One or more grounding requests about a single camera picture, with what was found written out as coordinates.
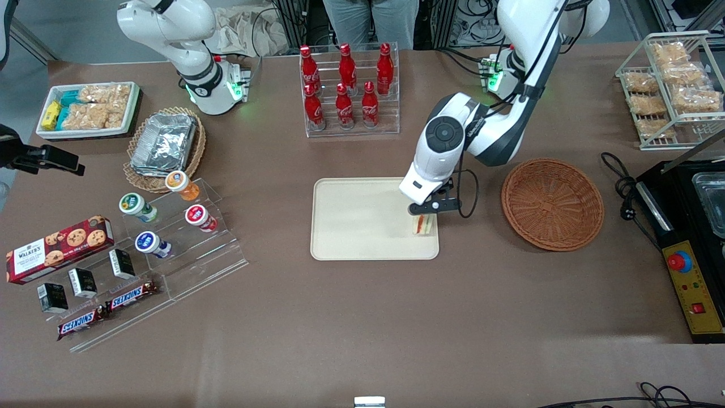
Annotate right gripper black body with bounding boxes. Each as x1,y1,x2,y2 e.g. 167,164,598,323
0,124,44,173

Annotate beige rectangular plastic tray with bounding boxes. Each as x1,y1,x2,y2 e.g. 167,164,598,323
310,177,440,261

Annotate light oval wicker basket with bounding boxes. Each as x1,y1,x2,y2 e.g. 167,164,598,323
123,107,207,194

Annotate white rectangular snack tray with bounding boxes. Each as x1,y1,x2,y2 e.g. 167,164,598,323
36,82,142,141

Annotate brown round wicker basket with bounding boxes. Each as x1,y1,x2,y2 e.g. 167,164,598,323
501,158,605,252

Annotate yellow snack pack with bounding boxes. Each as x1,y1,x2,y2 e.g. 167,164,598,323
42,101,62,131

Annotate clear rice cracker pack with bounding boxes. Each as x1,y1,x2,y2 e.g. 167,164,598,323
63,103,111,130
78,84,132,106
105,102,129,129

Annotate green lid yogurt cup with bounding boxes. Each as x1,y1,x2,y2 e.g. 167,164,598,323
119,193,159,223

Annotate clear acrylic bottle rack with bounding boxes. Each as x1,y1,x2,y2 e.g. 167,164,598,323
299,42,400,138

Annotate red Walkers cookie box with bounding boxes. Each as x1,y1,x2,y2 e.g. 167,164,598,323
6,215,115,285

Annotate red Coca-Cola bottle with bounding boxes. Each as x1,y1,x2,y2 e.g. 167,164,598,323
300,45,321,91
376,42,395,95
361,81,379,129
335,83,356,130
304,84,327,131
339,43,358,91

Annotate stacked aluminium foil containers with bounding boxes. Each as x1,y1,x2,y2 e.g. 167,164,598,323
130,113,197,177

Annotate blue lid yogurt cup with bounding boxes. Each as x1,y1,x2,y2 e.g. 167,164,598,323
135,231,172,260

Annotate orange lid yogurt cup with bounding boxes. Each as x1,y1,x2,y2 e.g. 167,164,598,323
165,171,200,202

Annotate small black carton box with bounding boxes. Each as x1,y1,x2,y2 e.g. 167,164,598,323
68,267,98,299
109,248,136,281
37,282,69,315

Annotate red lid yogurt cup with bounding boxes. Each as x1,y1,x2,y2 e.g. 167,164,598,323
185,205,218,233

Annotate Snickers chocolate bar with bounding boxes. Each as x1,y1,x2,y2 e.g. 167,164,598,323
57,306,108,341
105,279,159,313

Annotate clear acrylic step display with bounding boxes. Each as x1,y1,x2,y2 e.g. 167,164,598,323
54,249,176,353
122,177,250,301

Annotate person in grey trousers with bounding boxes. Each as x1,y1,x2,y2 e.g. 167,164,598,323
323,0,420,51

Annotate beige cloth bag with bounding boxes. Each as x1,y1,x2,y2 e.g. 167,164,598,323
205,6,291,57

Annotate bagged cracker snack pack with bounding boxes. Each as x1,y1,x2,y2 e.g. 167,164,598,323
623,72,661,95
671,88,723,114
637,118,678,140
628,93,668,117
650,42,693,66
660,62,706,87

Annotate black machine housing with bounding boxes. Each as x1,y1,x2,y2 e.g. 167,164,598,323
634,160,725,345

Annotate red emergency stop button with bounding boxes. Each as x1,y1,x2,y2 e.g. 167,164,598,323
667,251,693,274

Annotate grey metal rod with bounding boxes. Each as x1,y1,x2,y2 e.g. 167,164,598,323
662,129,725,173

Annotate yellow control panel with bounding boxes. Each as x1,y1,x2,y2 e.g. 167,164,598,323
662,240,725,335

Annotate clear plastic container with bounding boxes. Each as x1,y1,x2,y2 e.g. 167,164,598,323
692,172,725,239

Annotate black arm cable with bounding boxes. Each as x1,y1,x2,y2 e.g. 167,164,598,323
453,0,570,220

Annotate black arm base cables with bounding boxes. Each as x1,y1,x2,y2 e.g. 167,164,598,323
433,46,489,78

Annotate black cable bundle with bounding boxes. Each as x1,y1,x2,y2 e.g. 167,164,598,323
447,0,508,47

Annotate black power cable with plug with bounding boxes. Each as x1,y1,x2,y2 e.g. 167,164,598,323
600,152,663,250

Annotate aluminium frame with cables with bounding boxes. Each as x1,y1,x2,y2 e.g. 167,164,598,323
275,0,326,49

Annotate silver metal handle bar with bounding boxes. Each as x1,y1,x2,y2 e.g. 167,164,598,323
638,181,675,234

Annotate white wire shelf rack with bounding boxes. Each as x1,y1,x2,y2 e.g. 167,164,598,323
615,31,725,151

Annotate black cables at table edge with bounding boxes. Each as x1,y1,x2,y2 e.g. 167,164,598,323
535,382,725,408

